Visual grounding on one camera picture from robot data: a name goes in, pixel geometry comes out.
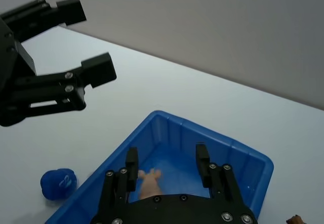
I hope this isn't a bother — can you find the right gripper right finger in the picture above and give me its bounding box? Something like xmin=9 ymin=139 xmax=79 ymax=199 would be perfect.
xmin=195 ymin=143 xmax=245 ymax=205

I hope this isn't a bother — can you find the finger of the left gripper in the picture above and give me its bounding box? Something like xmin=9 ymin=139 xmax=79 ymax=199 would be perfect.
xmin=15 ymin=52 xmax=117 ymax=124

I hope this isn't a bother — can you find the blue soft ball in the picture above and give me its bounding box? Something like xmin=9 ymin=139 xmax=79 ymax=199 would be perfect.
xmin=39 ymin=168 xmax=78 ymax=202

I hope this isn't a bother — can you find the blue plastic bin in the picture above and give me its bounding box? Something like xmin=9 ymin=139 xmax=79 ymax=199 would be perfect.
xmin=44 ymin=110 xmax=275 ymax=224

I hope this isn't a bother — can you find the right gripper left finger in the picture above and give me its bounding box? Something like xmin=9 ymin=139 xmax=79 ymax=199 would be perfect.
xmin=97 ymin=146 xmax=139 ymax=211

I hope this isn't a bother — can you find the pink soft toy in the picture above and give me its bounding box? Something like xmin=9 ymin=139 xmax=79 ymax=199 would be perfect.
xmin=138 ymin=168 xmax=163 ymax=200

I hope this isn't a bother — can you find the small brown toy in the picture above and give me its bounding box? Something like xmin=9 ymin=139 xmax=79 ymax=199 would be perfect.
xmin=286 ymin=215 xmax=306 ymax=224

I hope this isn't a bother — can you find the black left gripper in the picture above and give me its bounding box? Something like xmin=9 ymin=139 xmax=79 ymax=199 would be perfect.
xmin=0 ymin=0 xmax=87 ymax=128

